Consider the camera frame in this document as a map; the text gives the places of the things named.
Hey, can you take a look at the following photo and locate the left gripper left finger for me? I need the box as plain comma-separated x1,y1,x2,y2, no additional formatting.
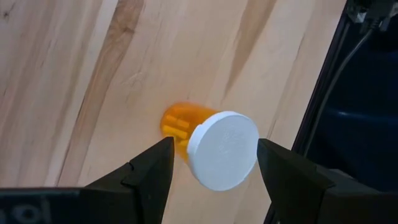
79,136,175,224

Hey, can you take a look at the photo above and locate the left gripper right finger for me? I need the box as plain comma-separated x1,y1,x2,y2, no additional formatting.
256,138,336,224

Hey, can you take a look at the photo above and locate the orange pill bottle white cap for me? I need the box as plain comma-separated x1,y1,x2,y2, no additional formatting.
159,101,260,192

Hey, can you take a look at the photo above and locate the black cable beside frame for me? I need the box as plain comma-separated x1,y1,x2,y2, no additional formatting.
303,27,374,156

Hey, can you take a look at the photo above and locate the grey cable connector bracket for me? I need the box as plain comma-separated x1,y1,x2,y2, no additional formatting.
346,0,398,34

